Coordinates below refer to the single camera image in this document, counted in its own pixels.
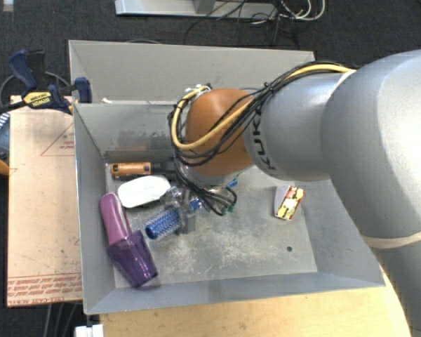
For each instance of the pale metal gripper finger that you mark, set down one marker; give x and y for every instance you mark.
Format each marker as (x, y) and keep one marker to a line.
(188, 222)
(172, 198)

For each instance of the blue bristly hair roller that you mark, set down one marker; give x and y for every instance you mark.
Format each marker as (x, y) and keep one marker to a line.
(161, 224)

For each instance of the white oval computer mouse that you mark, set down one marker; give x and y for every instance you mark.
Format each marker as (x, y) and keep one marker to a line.
(144, 191)

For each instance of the orange and black tool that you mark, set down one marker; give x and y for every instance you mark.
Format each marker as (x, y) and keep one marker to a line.
(131, 169)

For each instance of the grey metal bin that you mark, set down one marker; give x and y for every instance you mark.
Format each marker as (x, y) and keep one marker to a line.
(231, 251)

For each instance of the purple spray bottle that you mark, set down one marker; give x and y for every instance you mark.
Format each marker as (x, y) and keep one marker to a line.
(124, 237)

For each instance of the grey packet, red yellow print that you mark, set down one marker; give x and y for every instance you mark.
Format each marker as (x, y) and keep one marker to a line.
(288, 203)

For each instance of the brown cardboard board, red print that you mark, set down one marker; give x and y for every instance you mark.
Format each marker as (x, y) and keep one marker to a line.
(42, 205)

